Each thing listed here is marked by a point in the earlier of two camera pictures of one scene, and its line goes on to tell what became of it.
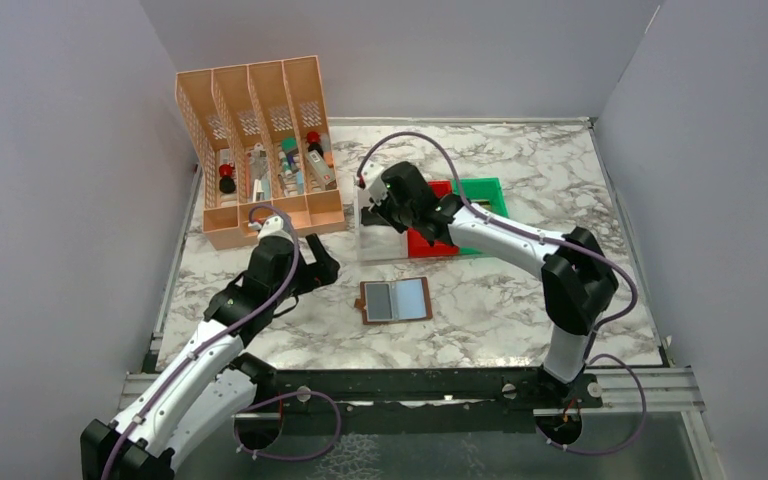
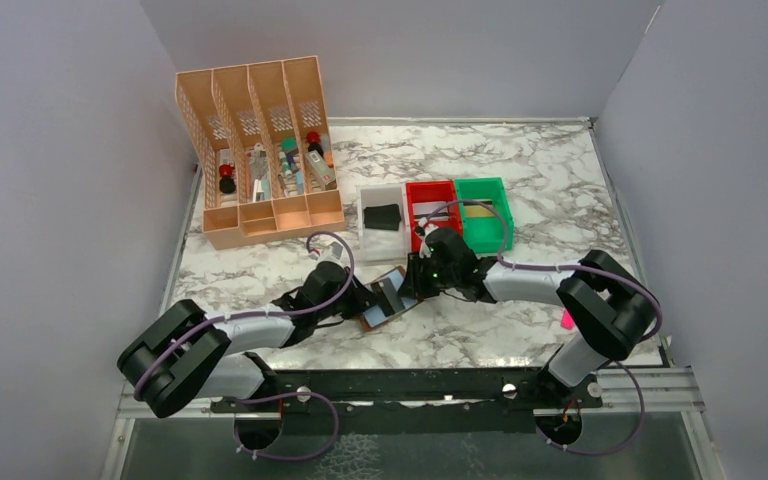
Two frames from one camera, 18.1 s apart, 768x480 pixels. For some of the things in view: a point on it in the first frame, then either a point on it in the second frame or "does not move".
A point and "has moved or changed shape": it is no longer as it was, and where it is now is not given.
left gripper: [320, 273] -> [362, 300]
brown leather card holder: [399, 300] has moved or changed shape
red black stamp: [227, 184] does not move
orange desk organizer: [264, 135] does not move
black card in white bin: [368, 217] does not move
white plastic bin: [375, 242] does not move
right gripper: [382, 210] -> [414, 284]
